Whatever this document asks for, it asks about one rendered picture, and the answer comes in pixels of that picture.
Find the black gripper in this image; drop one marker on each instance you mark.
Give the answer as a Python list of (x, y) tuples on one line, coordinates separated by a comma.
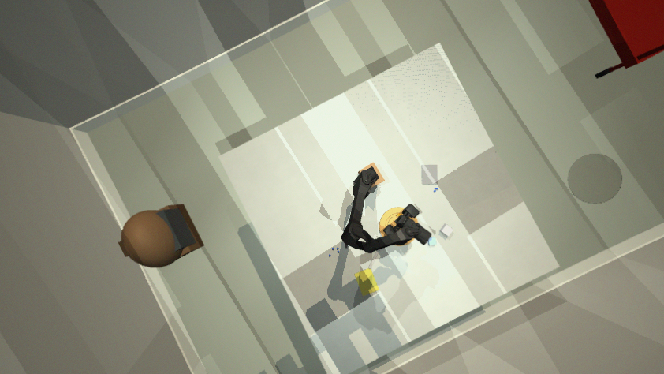
[(408, 211)]

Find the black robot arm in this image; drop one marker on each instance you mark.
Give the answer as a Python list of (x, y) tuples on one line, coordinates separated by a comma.
[(354, 230)]

